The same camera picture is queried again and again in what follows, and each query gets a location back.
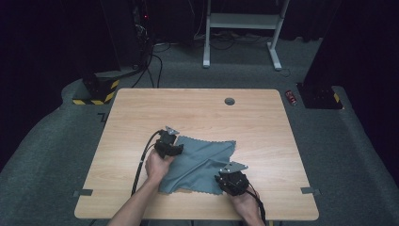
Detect red can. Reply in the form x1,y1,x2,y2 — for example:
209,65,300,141
284,89,298,107

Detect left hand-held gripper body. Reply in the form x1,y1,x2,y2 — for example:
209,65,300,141
153,125,181,160

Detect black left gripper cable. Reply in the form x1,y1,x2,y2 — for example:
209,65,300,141
130,129,164,197

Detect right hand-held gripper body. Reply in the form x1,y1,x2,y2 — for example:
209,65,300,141
214,160,250,198

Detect person's left hand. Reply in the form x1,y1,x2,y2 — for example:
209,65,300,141
144,149,175,187

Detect black box with yellow tape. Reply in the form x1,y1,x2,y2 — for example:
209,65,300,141
295,82,344,110

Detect black yellow striped stand base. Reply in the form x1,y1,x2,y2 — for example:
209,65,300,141
72,77,121,106

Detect grey tape strip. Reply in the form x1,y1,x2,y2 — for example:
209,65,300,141
299,186,322,197
72,188,94,199

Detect grey-blue microfibre cloth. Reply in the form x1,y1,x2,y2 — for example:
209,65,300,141
157,135,237,196

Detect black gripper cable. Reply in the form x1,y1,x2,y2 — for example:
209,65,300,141
130,129,164,197
245,183,268,226

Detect white metal stand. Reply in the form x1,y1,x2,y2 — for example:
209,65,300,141
201,0,292,72

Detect black floor cables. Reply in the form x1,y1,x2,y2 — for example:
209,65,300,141
131,40,172,89

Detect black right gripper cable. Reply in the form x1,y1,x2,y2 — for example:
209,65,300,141
245,183,268,226

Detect person's right hand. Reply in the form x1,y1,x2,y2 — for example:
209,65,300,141
229,189,263,220

